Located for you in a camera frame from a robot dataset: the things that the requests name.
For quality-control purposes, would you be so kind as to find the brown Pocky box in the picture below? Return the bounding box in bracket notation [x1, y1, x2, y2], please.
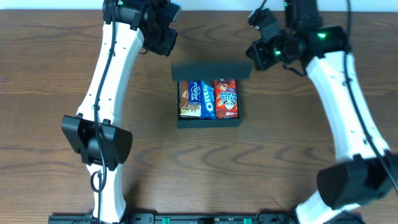
[179, 80, 201, 119]

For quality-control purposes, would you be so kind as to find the blue Eclipse gum pack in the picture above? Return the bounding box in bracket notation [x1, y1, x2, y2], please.
[188, 80, 201, 105]

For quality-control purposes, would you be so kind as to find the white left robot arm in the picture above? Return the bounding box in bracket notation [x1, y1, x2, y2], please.
[49, 0, 182, 223]

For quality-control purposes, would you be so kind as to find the blue Oreo cookie pack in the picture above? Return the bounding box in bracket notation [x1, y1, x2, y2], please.
[200, 80, 216, 119]

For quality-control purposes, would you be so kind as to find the black gift box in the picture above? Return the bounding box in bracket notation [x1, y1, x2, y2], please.
[171, 60, 252, 129]

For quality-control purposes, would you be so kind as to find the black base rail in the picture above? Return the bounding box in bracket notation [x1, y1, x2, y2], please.
[48, 213, 365, 224]

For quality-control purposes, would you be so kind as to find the red Hello Panda box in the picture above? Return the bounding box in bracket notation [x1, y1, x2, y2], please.
[214, 79, 239, 119]

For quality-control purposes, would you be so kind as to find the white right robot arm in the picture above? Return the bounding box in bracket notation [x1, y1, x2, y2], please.
[246, 1, 397, 223]

